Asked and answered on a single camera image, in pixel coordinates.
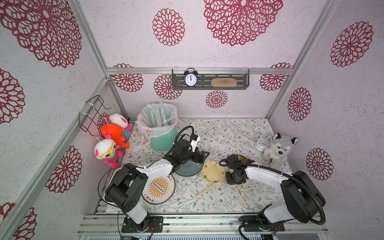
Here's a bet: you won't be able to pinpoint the bare chopsticks pair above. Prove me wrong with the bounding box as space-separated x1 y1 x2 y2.
207 159 226 186
234 186 247 206

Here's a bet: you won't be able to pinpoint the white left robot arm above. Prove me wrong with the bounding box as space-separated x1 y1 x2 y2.
105 139 210 225

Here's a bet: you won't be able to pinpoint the dark green glass plate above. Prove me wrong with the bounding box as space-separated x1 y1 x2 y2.
176 161 203 177

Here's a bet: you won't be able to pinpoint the yellow patterned plate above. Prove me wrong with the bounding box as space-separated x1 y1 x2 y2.
238 155 247 162

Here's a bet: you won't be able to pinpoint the cream yellow plate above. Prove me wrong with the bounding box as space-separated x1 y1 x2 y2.
201 160 226 183

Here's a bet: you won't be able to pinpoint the small white round gauge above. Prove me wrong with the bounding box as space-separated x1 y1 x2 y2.
255 138 269 152

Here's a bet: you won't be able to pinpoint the green trash bin with bag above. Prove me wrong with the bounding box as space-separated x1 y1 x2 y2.
136 103 183 152

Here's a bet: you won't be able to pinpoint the white orange patterned plate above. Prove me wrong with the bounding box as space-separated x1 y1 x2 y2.
142 175 176 205

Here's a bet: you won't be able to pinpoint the husky plush toy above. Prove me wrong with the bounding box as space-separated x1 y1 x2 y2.
263 133 298 169

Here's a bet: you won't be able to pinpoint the black alarm clock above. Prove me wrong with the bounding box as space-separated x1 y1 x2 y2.
184 68 199 87

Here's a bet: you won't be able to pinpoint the red orange plush toy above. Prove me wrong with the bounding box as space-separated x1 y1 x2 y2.
101 123 130 150

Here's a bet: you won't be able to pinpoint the wooden brush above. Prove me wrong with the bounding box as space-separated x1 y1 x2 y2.
211 78 238 88

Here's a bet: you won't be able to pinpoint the white pink plush doll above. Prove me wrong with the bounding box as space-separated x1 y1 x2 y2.
106 114 132 130

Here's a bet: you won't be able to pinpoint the white plush doll yellow glasses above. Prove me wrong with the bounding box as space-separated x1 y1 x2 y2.
94 135 123 168

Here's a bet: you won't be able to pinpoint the white container green inside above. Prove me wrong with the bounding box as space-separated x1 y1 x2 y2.
103 167 122 206

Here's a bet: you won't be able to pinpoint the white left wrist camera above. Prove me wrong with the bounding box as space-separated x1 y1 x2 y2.
190 134 201 152

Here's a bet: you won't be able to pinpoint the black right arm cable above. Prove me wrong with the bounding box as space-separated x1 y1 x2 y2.
218 158 327 240

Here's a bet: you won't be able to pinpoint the grey wall shelf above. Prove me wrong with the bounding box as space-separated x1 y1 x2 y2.
171 69 250 90

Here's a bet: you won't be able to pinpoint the black wire rack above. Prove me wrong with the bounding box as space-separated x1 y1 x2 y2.
78 95 111 137

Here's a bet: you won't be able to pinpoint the metal base rail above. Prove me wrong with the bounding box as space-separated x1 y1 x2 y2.
75 214 331 240

